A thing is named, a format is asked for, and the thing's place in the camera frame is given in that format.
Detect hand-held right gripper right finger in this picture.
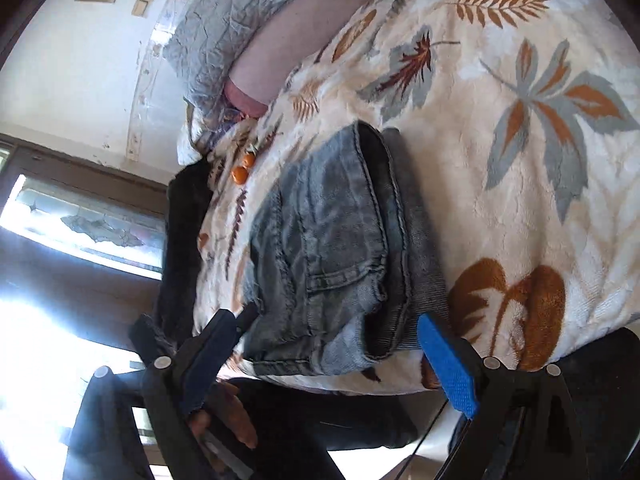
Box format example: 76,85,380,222
417,312,588,480

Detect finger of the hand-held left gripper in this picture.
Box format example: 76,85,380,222
235,302,260,333
129,314,178,361

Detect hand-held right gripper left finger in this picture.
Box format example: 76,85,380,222
62,308,238,480

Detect grey washed denim pants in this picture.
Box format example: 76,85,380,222
242,120,451,378

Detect person's left hand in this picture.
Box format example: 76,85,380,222
190,379,259,451

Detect black garment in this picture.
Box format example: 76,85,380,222
152,160,221,341

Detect person's dark clothing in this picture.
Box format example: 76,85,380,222
220,327,640,480

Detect leaf print fleece blanket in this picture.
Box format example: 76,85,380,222
192,0,640,396

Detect grey quilted pillow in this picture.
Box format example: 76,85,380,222
162,0,321,121

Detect pink bolster cushion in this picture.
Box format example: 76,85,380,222
223,0,436,118

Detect black cable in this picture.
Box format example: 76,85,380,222
395,400,448,480

